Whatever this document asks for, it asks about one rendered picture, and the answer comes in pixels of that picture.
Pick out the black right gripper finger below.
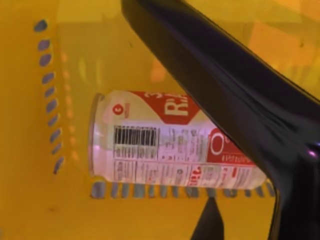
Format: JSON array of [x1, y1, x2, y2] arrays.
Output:
[[190, 196, 225, 240]]

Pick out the yellow plastic basket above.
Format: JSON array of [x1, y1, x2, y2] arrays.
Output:
[[0, 0, 320, 240]]

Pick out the white and red drink can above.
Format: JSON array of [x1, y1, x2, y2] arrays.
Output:
[[88, 90, 268, 191]]

